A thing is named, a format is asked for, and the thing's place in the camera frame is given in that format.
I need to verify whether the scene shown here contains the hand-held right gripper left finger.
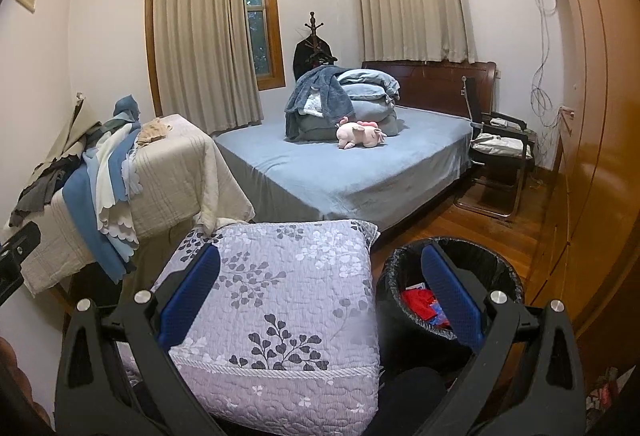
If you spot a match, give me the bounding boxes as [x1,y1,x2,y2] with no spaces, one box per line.
[54,243,236,436]

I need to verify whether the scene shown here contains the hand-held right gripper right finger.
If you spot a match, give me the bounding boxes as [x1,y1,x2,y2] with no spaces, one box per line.
[421,242,587,436]

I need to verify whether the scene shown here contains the blue wrapper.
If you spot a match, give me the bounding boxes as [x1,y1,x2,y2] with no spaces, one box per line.
[430,301,453,329]

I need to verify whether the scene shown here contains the red cloth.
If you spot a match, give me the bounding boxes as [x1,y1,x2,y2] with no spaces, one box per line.
[400,288,436,322]

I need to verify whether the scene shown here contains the bin with black bag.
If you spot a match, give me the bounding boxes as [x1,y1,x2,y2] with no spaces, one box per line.
[376,237,525,367]

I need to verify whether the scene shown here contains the person's left hand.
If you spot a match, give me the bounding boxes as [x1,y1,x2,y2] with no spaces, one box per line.
[0,336,36,417]

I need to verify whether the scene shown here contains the dark grey cloth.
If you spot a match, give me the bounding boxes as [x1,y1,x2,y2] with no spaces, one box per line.
[10,156,83,227]

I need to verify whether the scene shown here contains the dark blue cloth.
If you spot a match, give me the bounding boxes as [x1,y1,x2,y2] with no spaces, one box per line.
[60,136,138,284]

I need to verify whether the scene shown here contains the floral grey quilt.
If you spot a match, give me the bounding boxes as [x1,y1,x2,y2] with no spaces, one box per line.
[117,218,381,436]

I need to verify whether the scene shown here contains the person's dark trouser leg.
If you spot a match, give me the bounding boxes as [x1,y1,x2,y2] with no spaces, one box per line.
[367,366,451,436]

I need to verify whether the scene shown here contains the cream scalloped cloth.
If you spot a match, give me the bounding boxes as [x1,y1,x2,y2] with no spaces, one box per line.
[82,126,141,247]

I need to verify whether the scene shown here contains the beige quilted blanket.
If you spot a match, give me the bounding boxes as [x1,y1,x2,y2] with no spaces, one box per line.
[2,113,256,297]

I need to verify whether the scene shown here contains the light blue scalloped cloth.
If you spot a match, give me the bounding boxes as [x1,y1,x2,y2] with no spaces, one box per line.
[120,151,146,199]

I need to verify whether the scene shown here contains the bed with blue sheet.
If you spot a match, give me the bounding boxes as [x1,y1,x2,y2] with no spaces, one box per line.
[212,105,476,237]

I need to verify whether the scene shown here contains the white chair cushion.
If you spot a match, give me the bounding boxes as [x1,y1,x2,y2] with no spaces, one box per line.
[472,136,526,154]

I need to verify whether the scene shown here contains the tan lace cloth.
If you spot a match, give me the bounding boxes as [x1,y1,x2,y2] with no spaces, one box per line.
[137,117,173,146]

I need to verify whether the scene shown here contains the pile of white packets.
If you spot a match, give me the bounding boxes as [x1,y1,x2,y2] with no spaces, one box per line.
[585,366,623,422]

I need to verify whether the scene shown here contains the teal cloth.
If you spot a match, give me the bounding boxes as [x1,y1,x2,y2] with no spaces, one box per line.
[112,95,142,124]

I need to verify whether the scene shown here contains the pink plush toy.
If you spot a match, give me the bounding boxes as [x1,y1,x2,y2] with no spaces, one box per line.
[335,117,387,151]

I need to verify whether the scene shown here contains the dark wooden headboard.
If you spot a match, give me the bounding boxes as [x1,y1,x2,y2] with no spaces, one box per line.
[361,61,497,127]

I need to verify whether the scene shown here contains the folded blue bedding pile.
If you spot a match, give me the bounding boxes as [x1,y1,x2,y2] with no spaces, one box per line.
[335,68,401,137]

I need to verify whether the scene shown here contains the wooden wardrobe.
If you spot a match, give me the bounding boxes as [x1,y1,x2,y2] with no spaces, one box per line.
[525,0,631,337]

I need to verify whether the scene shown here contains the beige curtain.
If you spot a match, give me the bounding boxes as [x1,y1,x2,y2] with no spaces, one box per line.
[355,0,478,64]
[152,0,265,137]

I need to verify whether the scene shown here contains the wooden framed window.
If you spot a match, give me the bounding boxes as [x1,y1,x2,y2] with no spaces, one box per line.
[244,0,286,92]

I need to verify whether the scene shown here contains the wooden coat rack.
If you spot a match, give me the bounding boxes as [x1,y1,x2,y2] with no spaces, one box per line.
[302,12,325,42]

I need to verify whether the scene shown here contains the black metal frame chair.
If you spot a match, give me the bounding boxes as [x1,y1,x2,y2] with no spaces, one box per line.
[454,76,536,219]

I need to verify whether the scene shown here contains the hanging wall cables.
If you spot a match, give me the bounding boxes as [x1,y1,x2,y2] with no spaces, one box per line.
[522,0,568,147]

